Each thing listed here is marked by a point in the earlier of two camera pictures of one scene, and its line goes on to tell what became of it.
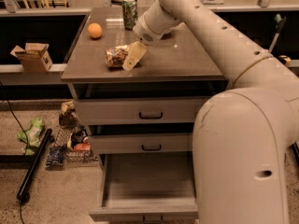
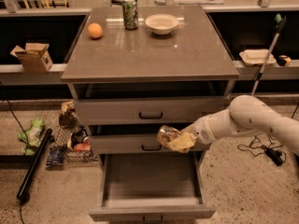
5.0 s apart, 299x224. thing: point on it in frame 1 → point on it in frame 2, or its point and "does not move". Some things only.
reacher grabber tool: x=279 y=24 does not move
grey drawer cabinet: x=137 y=102 does not move
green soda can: x=130 y=12 does not move
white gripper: x=144 y=32 → x=201 y=132
